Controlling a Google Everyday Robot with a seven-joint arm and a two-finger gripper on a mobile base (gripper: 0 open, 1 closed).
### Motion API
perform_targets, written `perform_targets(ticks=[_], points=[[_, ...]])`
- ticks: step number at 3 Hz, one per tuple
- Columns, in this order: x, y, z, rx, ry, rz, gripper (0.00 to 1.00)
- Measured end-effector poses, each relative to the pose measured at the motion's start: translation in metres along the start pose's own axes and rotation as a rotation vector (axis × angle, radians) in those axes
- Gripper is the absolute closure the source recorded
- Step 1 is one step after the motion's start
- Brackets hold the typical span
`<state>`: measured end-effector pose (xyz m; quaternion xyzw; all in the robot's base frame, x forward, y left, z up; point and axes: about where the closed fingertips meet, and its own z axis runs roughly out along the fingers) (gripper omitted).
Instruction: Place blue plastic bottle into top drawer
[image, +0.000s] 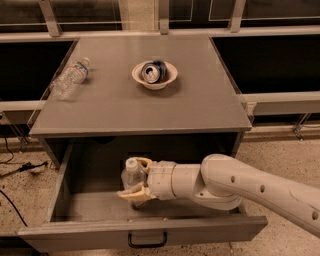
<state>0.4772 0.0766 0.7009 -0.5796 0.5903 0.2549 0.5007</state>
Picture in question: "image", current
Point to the blue label plastic bottle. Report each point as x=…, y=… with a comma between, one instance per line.
x=133, y=178

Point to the white ceramic bowl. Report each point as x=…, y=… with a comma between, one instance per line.
x=171, y=76

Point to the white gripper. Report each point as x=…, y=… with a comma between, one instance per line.
x=161, y=180

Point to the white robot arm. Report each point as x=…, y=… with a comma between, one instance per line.
x=221, y=182

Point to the open grey top drawer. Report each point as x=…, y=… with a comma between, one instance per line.
x=85, y=211

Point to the black drawer handle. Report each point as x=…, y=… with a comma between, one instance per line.
x=148, y=240

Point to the blue soda can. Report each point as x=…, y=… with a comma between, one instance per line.
x=154, y=71

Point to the clear crushed water bottle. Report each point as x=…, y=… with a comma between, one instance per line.
x=66, y=84

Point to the grey cabinet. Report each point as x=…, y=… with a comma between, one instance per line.
x=200, y=100

